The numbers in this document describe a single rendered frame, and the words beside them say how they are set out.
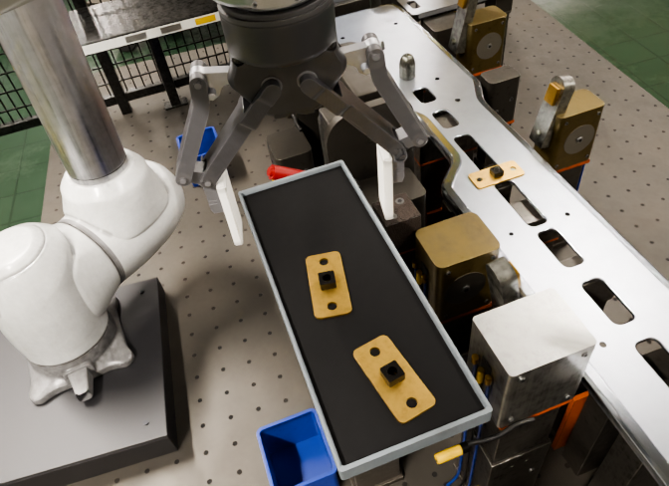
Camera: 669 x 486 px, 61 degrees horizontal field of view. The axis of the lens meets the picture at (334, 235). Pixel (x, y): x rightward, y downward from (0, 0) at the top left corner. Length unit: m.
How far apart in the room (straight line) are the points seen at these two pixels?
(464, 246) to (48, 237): 0.64
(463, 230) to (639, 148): 0.88
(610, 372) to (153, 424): 0.70
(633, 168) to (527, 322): 0.91
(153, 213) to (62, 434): 0.40
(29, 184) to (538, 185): 2.51
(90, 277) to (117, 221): 0.10
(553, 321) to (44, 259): 0.73
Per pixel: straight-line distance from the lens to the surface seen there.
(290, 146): 0.91
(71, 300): 1.01
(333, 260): 0.61
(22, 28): 0.91
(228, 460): 1.03
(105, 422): 1.07
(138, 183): 1.03
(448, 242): 0.74
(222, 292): 1.23
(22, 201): 2.97
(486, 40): 1.31
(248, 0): 0.35
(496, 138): 1.03
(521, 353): 0.61
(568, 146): 1.07
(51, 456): 1.08
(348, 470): 0.49
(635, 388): 0.75
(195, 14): 1.51
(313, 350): 0.55
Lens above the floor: 1.62
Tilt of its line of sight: 46 degrees down
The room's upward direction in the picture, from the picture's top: 9 degrees counter-clockwise
